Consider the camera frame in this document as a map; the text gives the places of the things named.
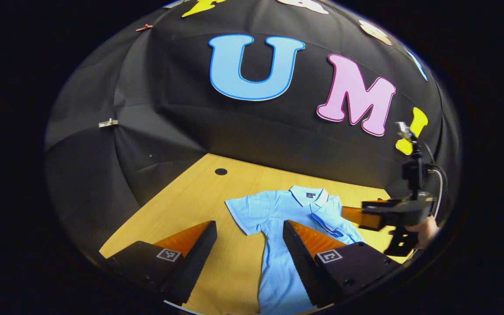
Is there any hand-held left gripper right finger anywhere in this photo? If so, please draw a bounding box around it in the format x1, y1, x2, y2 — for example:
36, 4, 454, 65
283, 220, 404, 308

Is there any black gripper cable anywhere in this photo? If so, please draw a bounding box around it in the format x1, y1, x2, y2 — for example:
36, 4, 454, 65
418, 138, 449, 219

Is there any light blue T-shirt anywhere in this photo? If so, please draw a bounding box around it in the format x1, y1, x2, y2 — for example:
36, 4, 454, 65
225, 185, 365, 315

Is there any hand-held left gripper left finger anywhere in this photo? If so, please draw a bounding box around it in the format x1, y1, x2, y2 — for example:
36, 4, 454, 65
98, 220, 218, 306

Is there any black backdrop cloth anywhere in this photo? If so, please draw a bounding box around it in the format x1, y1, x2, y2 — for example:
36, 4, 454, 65
44, 0, 462, 219

